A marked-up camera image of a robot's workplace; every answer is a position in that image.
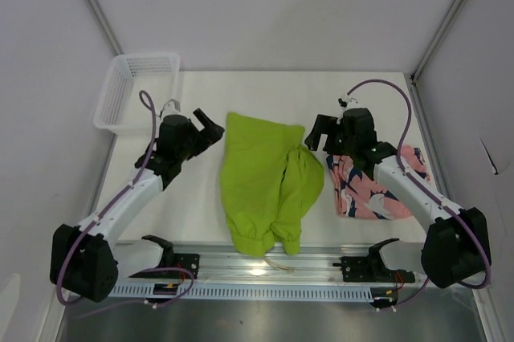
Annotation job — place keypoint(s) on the pink shark print shorts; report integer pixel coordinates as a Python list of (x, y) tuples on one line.
[(358, 196)]

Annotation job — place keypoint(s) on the left aluminium frame post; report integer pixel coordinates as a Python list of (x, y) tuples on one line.
[(104, 26)]

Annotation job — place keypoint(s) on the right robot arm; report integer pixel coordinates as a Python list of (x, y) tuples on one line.
[(456, 246)]

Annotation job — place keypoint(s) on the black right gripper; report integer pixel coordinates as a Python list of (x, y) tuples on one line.
[(324, 125)]

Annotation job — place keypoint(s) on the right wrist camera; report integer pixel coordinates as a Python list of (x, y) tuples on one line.
[(346, 103)]

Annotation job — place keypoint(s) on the right aluminium frame post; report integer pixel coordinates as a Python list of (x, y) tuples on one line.
[(449, 18)]

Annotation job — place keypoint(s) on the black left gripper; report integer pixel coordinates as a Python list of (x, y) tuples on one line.
[(210, 132)]

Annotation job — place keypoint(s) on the aluminium frame post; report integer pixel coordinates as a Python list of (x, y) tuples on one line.
[(449, 18), (104, 26)]

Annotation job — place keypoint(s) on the lime green shorts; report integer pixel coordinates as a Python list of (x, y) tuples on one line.
[(269, 181)]

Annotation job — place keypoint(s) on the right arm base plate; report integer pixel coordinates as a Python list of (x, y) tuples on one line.
[(366, 269)]

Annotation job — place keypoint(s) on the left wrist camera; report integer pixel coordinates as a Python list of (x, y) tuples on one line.
[(171, 107)]

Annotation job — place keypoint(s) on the white plastic basket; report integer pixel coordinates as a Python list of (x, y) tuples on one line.
[(119, 109)]

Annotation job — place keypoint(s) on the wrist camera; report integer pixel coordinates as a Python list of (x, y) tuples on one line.
[(346, 103), (171, 107)]

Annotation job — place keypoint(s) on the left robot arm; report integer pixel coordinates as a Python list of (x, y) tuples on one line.
[(85, 259)]

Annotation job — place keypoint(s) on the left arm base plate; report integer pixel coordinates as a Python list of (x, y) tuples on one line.
[(188, 261)]

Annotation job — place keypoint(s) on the aluminium mounting rail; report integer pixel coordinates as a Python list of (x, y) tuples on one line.
[(314, 265)]

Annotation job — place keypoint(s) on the white slotted cable duct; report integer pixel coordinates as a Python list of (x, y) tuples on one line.
[(330, 293)]

